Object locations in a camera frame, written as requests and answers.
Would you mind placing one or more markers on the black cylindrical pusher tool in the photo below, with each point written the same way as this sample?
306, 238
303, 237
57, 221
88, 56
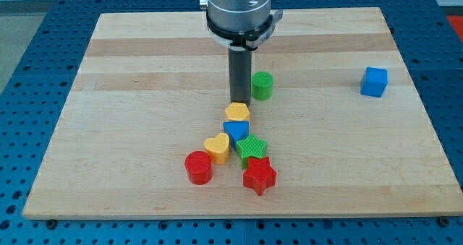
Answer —
240, 63

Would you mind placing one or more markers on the green cylinder block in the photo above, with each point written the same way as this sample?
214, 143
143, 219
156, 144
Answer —
262, 85

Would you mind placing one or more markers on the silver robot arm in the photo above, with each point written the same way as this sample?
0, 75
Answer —
241, 26

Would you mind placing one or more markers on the yellow hexagon block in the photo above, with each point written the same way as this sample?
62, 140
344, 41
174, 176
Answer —
237, 112

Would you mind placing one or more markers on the blue triangle block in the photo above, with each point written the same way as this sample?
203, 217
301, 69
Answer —
237, 130

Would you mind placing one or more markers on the green star block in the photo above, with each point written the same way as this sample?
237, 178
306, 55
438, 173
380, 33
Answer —
251, 147

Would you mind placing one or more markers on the yellow heart block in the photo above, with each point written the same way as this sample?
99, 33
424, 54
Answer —
218, 148

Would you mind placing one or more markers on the red cylinder block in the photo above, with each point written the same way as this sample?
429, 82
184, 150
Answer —
199, 167

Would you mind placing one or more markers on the red star block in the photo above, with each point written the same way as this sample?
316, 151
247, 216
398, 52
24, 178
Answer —
259, 175

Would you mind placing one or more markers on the wooden board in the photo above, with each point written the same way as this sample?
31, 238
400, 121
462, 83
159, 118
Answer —
153, 86

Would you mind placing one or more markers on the blue cube block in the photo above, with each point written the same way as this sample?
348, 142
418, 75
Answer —
374, 82

